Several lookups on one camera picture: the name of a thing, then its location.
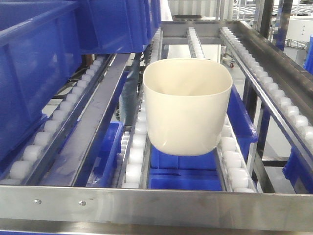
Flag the white plastic bin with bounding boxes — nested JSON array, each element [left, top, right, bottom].
[[143, 58, 233, 156]]

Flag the blue bin lower shelf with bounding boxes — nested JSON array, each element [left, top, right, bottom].
[[148, 87, 258, 191]]

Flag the large blue plastic bin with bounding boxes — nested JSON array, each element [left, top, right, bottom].
[[76, 0, 161, 54]]

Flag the blue bin with foam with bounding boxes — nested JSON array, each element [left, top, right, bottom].
[[0, 0, 81, 158]]

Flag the centre-left white roller track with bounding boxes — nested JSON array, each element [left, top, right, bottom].
[[121, 29, 162, 189]]

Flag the far right white roller track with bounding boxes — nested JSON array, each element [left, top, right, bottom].
[[221, 26, 313, 151]]

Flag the left white roller track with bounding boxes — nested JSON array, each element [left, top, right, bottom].
[[0, 56, 104, 185]]

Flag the stainless steel shelf frame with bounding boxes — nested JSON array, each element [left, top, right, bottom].
[[0, 19, 313, 232]]

